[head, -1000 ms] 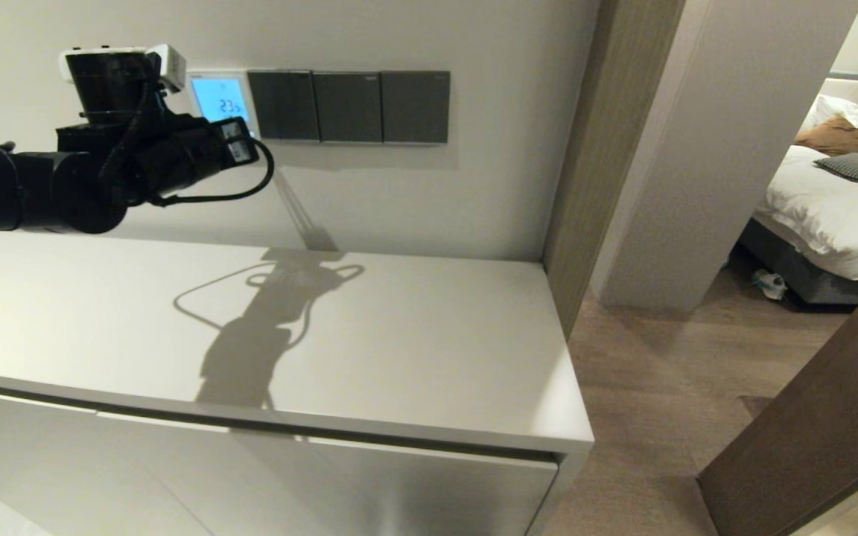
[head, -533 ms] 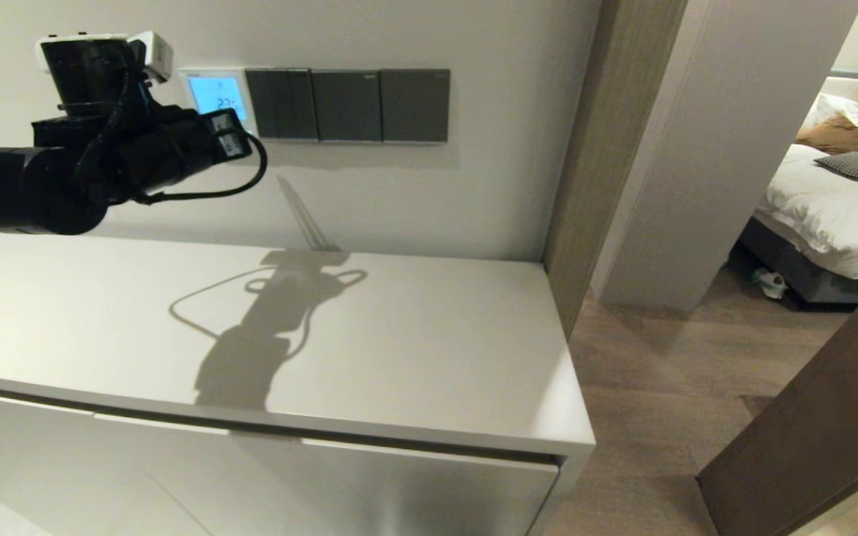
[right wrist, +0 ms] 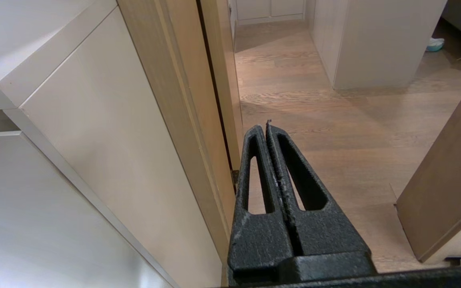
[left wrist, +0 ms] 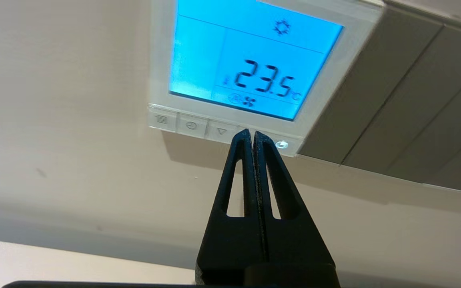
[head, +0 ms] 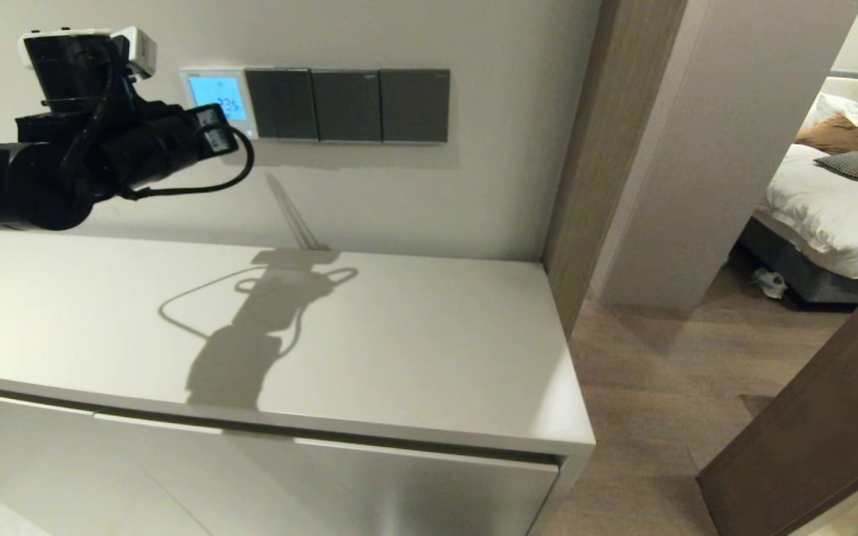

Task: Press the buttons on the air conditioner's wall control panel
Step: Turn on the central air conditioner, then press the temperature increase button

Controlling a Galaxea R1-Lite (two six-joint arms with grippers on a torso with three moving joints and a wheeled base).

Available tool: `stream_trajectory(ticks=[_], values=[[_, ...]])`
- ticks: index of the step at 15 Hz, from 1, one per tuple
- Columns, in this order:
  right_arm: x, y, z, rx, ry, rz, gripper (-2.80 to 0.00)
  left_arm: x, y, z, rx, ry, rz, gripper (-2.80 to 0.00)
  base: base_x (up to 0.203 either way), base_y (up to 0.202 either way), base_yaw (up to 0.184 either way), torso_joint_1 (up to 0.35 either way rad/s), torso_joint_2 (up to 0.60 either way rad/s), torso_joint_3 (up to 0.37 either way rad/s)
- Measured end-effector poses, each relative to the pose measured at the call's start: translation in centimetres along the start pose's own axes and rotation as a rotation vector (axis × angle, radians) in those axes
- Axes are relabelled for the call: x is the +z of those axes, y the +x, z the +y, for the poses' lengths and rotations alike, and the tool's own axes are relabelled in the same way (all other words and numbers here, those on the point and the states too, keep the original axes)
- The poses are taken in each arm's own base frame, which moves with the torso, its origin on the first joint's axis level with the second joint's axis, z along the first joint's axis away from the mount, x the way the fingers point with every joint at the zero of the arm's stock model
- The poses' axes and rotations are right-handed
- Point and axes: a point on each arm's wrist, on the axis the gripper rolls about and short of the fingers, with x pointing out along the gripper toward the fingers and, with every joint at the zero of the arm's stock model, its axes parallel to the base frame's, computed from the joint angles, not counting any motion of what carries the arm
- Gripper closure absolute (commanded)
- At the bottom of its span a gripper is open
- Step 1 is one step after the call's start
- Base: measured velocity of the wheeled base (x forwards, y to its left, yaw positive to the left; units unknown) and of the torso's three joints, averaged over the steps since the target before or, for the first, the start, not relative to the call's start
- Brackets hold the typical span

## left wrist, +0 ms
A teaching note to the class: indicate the white wall thermostat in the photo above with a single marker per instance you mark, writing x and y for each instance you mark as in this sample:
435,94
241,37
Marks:
254,40

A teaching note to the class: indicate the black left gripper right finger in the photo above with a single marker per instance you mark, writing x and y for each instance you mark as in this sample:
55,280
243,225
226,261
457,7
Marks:
294,244

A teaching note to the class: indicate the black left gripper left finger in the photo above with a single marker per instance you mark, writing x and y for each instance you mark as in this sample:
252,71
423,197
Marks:
230,244

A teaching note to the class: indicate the dark grey triple rocker switch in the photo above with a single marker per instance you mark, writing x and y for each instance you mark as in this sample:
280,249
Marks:
374,100

